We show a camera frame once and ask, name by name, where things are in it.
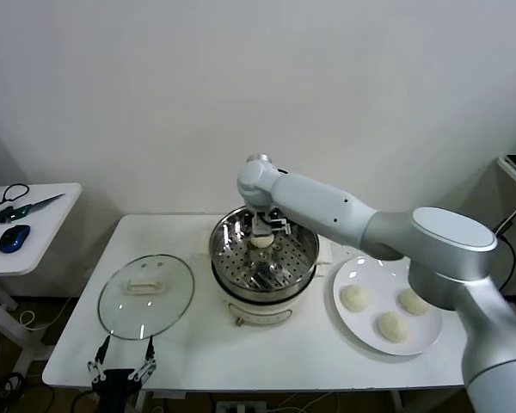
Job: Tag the white equipment stand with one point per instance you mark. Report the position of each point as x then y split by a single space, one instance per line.
514 170

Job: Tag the white steamed baozi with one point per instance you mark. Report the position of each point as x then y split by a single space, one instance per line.
413 303
393 328
261 242
355 297

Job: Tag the stainless steel steamer basket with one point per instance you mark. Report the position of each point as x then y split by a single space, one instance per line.
284 262

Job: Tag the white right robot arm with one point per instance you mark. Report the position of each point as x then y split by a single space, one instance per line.
327 211

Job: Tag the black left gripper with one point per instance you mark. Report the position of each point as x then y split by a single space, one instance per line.
116 387

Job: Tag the white side table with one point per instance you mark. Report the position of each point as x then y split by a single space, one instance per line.
47 241

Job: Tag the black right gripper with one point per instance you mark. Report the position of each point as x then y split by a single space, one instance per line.
260 221

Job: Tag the white round plate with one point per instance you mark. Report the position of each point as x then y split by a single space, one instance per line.
357 327

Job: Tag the glass pot lid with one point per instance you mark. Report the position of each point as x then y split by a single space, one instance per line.
146 310

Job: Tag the blue computer mouse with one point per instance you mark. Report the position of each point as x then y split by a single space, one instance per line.
14 238

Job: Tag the white power strip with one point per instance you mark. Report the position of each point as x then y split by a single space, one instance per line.
241 406

